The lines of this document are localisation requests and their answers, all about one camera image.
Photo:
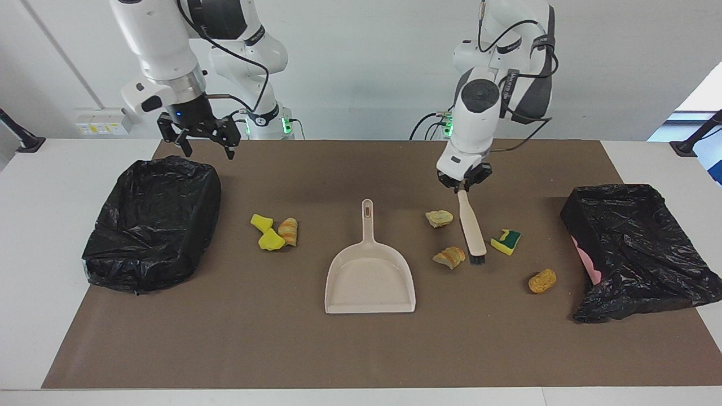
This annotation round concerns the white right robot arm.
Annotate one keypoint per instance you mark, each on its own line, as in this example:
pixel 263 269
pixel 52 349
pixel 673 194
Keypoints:
pixel 161 39

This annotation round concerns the beige plastic dustpan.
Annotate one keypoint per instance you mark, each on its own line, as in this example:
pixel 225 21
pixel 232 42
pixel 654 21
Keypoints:
pixel 369 282

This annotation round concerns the left black bag bin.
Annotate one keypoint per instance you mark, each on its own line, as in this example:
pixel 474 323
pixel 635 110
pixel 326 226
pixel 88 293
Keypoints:
pixel 152 225

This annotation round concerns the brown paper table mat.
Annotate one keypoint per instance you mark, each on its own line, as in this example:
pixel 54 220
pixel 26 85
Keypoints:
pixel 361 349

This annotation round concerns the notched yellow sponge piece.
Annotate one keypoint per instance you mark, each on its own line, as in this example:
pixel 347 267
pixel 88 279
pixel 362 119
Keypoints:
pixel 260 221

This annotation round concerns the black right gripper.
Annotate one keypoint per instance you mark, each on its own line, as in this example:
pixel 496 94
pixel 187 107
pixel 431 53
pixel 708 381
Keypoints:
pixel 190 113

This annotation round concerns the green yellow sponge piece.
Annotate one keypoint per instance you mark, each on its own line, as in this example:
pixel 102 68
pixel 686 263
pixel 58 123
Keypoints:
pixel 506 242

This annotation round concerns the brown oval toy bread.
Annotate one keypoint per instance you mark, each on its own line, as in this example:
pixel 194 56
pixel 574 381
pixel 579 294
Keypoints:
pixel 542 281

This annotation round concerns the orange striped toy croissant piece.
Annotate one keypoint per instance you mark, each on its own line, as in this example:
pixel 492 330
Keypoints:
pixel 449 257

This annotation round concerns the chunky yellow sponge piece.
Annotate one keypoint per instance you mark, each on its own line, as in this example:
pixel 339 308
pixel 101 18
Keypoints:
pixel 271 241

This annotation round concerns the bright window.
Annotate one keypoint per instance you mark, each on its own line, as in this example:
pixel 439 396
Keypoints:
pixel 705 93

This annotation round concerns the pale yellow sponge scrap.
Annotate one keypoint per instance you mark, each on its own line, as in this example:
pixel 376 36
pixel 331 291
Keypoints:
pixel 439 218

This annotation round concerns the pink plastic bin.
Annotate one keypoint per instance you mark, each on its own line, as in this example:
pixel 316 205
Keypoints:
pixel 586 265

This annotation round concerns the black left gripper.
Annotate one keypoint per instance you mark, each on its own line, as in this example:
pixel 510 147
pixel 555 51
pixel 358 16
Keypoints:
pixel 463 176

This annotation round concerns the black clamp mount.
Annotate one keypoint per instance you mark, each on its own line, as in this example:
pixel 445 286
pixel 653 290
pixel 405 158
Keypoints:
pixel 28 144
pixel 685 148

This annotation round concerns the beige hand brush black bristles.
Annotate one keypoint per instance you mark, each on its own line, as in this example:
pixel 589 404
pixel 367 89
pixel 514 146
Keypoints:
pixel 471 225

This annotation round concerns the black plastic trash bag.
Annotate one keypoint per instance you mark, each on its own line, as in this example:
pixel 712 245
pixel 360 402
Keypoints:
pixel 637 248

